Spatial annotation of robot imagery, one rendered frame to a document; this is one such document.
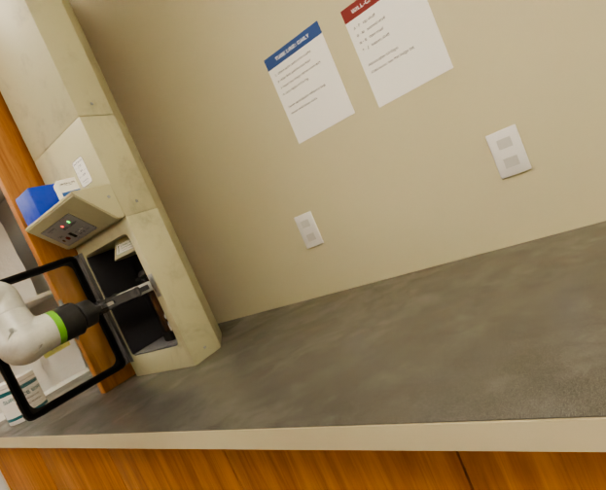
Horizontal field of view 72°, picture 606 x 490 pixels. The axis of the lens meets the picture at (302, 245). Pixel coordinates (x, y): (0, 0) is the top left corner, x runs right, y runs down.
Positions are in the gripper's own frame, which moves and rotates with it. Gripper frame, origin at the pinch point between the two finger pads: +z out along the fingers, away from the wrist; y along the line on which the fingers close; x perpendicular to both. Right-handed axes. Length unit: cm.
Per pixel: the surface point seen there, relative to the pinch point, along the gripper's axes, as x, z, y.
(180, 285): 3.4, 3.7, -14.0
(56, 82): -62, -4, -12
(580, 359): 26, -19, -111
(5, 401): 17, -29, 59
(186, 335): 17.4, -1.8, -14.2
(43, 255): -22.1, -12.4, 22.4
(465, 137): -3, 43, -94
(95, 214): -24.0, -9.4, -11.0
